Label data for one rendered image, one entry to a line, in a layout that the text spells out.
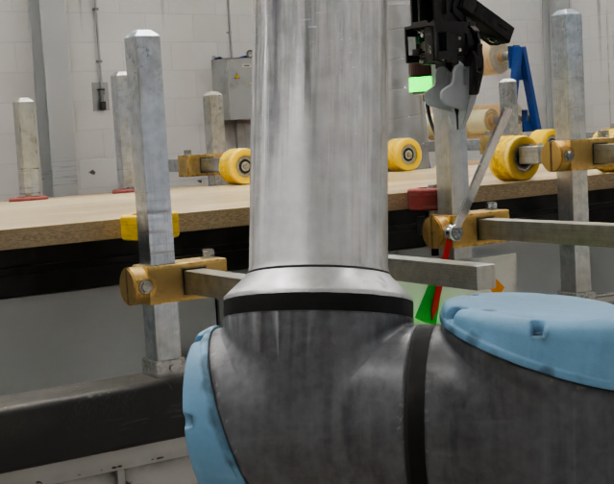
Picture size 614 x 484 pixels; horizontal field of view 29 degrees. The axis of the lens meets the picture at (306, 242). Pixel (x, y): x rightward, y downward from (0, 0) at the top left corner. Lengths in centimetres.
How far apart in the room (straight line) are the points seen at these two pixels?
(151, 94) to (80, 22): 800
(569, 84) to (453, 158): 27
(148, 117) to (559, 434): 86
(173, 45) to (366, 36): 901
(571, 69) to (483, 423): 121
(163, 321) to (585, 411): 84
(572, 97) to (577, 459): 120
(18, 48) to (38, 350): 762
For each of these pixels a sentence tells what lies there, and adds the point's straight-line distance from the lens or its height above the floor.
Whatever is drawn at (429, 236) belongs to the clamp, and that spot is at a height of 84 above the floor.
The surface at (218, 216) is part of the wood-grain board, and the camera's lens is 178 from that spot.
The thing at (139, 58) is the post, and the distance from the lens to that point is 156.
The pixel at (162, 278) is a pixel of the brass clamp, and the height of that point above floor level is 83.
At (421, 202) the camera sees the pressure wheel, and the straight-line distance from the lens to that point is 192.
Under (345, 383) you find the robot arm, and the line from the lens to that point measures 87.
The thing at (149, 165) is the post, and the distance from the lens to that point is 156.
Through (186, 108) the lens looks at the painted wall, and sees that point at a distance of 997.
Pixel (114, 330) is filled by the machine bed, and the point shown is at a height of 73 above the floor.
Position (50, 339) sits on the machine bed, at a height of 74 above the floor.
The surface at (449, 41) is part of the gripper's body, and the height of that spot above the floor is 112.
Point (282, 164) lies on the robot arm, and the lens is 92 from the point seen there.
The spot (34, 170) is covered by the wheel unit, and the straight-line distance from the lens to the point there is 266.
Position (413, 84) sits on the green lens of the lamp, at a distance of 187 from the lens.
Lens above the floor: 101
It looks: 5 degrees down
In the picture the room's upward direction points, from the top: 3 degrees counter-clockwise
